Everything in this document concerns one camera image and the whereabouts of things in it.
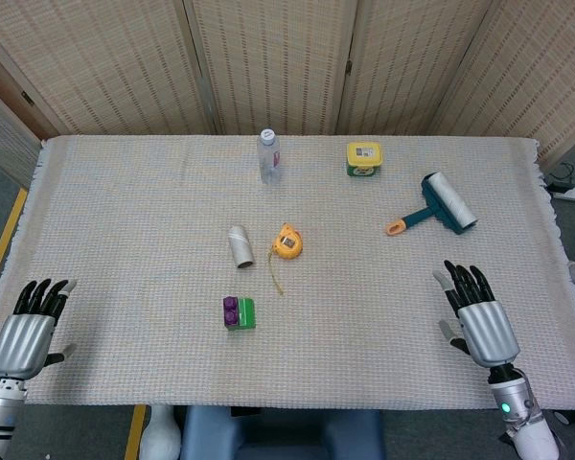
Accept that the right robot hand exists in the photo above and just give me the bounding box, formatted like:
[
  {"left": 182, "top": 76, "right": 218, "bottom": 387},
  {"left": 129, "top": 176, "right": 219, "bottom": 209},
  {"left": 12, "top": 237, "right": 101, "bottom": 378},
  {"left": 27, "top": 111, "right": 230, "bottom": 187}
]
[{"left": 432, "top": 260, "right": 521, "bottom": 370}]

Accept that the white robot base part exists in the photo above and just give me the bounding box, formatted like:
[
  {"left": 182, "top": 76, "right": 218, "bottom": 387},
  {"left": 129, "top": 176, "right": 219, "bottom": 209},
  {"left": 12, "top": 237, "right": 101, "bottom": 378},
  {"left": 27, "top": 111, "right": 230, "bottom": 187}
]
[{"left": 139, "top": 404, "right": 181, "bottom": 460}]

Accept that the yellow-lidded green container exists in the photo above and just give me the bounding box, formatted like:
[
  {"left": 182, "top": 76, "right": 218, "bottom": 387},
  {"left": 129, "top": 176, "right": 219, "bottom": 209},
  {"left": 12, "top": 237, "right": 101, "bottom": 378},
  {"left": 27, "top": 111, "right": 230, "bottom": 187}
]
[{"left": 345, "top": 142, "right": 383, "bottom": 178}]

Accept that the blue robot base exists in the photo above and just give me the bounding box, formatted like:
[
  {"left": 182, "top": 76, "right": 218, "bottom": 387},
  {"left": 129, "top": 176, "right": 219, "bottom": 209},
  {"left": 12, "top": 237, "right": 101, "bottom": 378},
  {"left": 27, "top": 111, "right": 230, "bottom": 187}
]
[{"left": 179, "top": 405, "right": 387, "bottom": 460}]

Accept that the woven folding screen panel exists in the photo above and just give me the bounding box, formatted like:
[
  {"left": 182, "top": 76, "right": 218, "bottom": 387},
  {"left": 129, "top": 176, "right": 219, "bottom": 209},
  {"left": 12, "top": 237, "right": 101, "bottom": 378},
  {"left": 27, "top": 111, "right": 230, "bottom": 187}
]
[
  {"left": 0, "top": 0, "right": 221, "bottom": 138},
  {"left": 334, "top": 0, "right": 509, "bottom": 137},
  {"left": 184, "top": 0, "right": 360, "bottom": 137},
  {"left": 428, "top": 0, "right": 575, "bottom": 169},
  {"left": 0, "top": 79, "right": 42, "bottom": 188}
]

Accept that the yellow tape measure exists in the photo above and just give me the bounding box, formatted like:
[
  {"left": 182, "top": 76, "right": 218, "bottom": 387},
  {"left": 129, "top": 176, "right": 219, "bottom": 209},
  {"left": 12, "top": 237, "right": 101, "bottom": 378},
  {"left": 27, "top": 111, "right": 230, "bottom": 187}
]
[{"left": 267, "top": 222, "right": 304, "bottom": 296}]

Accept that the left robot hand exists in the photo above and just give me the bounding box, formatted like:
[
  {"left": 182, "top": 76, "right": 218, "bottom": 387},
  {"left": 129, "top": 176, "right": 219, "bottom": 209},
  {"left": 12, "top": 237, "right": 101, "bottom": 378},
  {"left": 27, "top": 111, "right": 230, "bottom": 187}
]
[{"left": 0, "top": 278, "right": 79, "bottom": 382}]

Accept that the purple toy block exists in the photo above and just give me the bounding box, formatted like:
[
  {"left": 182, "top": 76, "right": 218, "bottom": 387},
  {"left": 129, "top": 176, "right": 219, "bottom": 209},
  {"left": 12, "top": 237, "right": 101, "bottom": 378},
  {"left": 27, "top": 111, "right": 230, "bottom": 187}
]
[{"left": 222, "top": 296, "right": 242, "bottom": 330}]

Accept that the beige woven tablecloth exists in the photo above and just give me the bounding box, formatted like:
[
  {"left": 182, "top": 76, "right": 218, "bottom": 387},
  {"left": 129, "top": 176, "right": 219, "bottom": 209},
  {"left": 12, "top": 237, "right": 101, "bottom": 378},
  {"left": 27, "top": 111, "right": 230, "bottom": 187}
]
[{"left": 0, "top": 135, "right": 575, "bottom": 412}]

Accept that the clear plastic water bottle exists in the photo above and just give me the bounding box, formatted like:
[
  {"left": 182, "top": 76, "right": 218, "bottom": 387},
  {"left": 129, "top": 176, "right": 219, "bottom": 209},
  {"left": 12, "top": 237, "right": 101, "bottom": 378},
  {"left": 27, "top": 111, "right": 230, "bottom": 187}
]
[{"left": 257, "top": 127, "right": 283, "bottom": 186}]

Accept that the black cable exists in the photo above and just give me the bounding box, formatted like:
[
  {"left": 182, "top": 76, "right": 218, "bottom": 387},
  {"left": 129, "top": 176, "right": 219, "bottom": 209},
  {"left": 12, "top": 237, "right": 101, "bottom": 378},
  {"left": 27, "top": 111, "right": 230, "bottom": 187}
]
[{"left": 548, "top": 162, "right": 575, "bottom": 189}]

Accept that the cardboard tube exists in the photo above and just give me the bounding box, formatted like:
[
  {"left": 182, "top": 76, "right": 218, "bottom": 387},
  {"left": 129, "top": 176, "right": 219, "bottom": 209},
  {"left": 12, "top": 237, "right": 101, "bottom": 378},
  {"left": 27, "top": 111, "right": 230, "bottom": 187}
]
[{"left": 227, "top": 224, "right": 256, "bottom": 269}]

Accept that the green toy block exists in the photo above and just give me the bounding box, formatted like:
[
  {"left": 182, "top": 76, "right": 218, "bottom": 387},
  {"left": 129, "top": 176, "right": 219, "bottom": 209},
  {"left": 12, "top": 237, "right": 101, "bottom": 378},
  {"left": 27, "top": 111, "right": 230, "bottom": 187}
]
[{"left": 227, "top": 297, "right": 258, "bottom": 333}]

